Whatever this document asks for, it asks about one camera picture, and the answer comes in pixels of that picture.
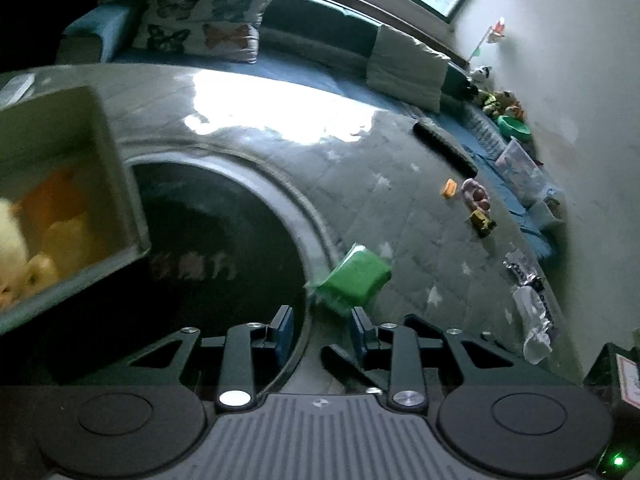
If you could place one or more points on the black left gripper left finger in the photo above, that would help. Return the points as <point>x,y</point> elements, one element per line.
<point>244,346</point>

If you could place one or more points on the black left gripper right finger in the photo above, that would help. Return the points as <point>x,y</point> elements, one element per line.
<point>394,349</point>

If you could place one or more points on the green bean bag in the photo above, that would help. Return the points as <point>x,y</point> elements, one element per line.
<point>354,282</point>

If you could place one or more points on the small yellow rubber duck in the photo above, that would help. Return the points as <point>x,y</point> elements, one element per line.
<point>67,247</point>

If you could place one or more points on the yellow plush chick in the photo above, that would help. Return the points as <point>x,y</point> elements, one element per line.
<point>13,253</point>

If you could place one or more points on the large orange rubber duck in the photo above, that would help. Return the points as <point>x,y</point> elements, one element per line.
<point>63,195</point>

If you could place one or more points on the black round turntable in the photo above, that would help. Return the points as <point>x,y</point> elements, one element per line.
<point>231,243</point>

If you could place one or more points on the clear plastic bag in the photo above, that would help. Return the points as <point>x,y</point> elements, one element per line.
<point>532,305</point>

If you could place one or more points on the yellow toy truck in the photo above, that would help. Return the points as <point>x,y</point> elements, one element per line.
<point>482,224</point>

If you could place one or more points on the small orange toy block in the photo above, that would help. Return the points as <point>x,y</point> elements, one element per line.
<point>449,189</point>

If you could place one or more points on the clear plastic storage box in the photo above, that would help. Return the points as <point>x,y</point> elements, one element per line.
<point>520,172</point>

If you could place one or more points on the black remote control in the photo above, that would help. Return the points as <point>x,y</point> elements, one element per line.
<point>435,141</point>

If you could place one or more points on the green plastic bowl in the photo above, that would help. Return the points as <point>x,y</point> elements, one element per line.
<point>510,127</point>

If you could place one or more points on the stuffed toys pile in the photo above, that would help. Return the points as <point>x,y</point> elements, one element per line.
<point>494,103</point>

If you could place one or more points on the white cardboard box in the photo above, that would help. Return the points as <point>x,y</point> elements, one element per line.
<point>68,128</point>

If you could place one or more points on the white folded cushion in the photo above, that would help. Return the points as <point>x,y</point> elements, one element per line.
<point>407,69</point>

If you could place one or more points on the dark green sofa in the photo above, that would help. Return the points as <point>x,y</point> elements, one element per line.
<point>319,45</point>

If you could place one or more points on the small flag on stick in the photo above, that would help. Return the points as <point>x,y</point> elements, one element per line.
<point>493,35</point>

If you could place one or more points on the white remote control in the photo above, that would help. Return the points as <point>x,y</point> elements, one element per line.
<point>15,89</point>

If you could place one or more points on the butterfly print pillow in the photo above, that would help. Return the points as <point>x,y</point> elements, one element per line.
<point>224,29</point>

